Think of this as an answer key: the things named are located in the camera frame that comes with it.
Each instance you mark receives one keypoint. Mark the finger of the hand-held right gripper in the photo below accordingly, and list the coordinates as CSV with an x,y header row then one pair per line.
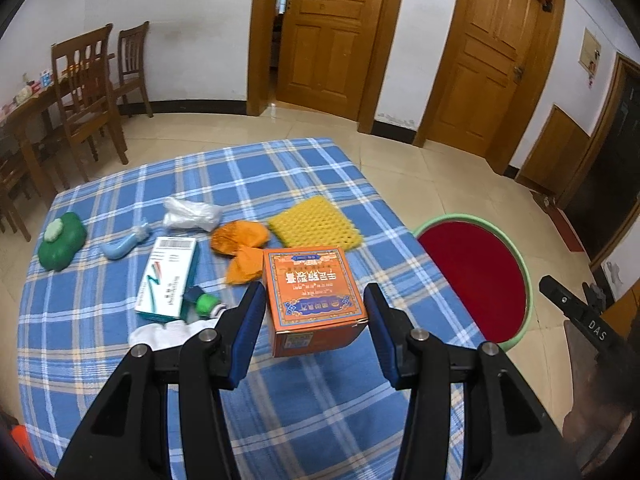
x,y
575,312
595,297

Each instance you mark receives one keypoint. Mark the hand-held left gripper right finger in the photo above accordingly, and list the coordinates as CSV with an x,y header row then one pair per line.
x,y
382,335

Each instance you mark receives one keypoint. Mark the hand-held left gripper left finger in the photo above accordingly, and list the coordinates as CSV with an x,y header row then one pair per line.
x,y
247,330

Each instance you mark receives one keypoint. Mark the small green bottle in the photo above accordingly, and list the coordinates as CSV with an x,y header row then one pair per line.
x,y
205,304

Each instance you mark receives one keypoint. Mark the orange cardboard box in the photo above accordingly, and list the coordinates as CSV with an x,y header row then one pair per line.
x,y
315,300

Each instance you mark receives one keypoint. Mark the white cloth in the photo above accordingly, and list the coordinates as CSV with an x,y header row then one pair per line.
x,y
165,335

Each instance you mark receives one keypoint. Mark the white green medicine box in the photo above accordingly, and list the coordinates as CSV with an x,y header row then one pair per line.
x,y
167,280

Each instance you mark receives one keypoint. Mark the red bin with green rim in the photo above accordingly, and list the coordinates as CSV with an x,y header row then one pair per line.
x,y
470,280

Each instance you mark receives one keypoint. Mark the green round plastic lid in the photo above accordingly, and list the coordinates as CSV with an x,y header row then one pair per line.
x,y
62,242

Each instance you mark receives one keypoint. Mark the brown floor mat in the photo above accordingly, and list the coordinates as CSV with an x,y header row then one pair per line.
x,y
577,360

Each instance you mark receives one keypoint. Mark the orange foam net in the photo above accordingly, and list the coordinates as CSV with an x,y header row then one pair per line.
x,y
245,267
237,237

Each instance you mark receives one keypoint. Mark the yellow foam pad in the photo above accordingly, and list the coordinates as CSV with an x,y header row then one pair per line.
x,y
315,225

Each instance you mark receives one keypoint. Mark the white plastic bag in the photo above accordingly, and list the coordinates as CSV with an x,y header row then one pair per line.
x,y
192,215

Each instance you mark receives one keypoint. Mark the dark door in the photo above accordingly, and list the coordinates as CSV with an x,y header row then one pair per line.
x,y
615,160

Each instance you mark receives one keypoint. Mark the blue plastic tube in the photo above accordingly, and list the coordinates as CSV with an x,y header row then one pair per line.
x,y
125,244

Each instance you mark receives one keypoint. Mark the blue plaid blanket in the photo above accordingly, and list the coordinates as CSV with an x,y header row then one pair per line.
x,y
90,300

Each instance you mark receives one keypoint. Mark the closed wooden door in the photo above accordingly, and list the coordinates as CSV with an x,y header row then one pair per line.
x,y
480,70

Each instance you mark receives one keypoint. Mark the wooden chair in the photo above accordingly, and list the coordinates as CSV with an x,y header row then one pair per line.
x,y
134,32
12,180
82,40

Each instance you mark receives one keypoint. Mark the open wooden door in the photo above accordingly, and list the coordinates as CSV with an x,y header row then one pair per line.
x,y
330,50

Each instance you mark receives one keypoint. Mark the wooden dining table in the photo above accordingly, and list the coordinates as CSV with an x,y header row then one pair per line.
x,y
30,110

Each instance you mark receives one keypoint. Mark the blue white carton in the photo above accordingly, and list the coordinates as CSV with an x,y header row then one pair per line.
x,y
47,80

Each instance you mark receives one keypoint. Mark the cream wall panel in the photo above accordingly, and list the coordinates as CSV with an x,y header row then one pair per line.
x,y
589,50

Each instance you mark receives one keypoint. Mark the wooden door frame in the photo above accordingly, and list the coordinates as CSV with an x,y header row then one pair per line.
x,y
444,60
264,35

